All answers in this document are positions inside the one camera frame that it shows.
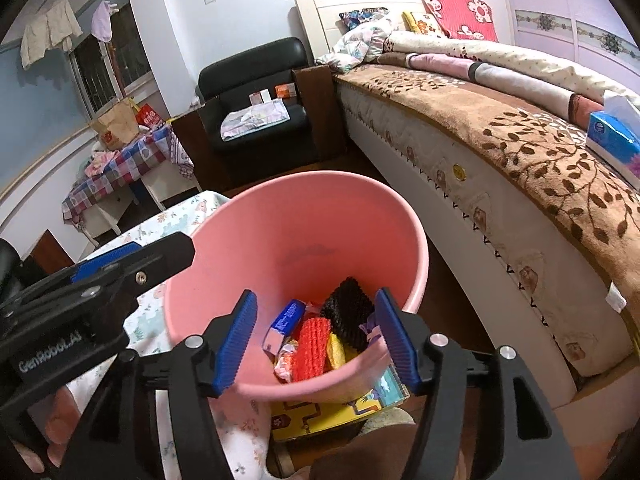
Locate yellow foam net sleeve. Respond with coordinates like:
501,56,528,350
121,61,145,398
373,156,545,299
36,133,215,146
326,333,358,370

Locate black foam net sleeve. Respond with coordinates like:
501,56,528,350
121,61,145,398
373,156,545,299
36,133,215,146
320,276,374,352

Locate red foam net sleeve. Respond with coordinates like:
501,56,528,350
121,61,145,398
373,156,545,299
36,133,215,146
292,316,331,382

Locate snack packet with cartoon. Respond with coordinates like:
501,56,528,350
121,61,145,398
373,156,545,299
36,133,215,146
273,339,298,382

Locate blue tissue packet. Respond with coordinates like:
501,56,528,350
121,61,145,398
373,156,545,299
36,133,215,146
262,299,306,356

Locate purple plastic bag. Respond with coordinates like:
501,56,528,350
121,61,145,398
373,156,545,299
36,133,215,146
359,313,382,347

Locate pink plastic trash bucket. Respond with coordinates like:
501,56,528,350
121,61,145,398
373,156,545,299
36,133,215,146
163,171,428,403

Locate person's left hand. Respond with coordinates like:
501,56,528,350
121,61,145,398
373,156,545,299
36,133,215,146
26,386,80,467

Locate black chair at left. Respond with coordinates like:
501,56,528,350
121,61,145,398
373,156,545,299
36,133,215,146
0,240,26,304

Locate floral tablecloth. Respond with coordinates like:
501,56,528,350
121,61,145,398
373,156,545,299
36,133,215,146
27,188,274,480

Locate yellow box under bucket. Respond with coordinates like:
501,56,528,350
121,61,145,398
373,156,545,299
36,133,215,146
271,365,410,442

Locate checkered cloth side table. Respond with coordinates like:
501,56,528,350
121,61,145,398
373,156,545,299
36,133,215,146
62,125,201,244

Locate brown paper bag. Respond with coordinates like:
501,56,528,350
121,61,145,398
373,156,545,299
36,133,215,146
90,100,139,151

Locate bed with brown blanket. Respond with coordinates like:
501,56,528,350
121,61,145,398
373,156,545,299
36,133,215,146
296,0,639,416

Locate folded newspaper on armchair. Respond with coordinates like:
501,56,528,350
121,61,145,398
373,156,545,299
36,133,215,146
220,99,291,142

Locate black leather armchair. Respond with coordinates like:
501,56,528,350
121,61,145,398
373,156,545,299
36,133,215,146
171,37,346,192

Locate hanging beige jacket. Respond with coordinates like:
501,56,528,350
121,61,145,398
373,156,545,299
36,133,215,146
21,0,82,70

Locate blue tissue box on bed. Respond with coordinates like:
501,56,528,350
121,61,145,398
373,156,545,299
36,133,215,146
586,90,640,191

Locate rolled quilt on bed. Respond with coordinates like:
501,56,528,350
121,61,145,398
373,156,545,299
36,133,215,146
383,32,639,128

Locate red floral pillow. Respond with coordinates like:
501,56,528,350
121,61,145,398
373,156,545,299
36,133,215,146
421,0,498,42

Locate purple wardrobe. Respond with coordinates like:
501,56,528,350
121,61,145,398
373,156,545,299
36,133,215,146
510,0,639,70

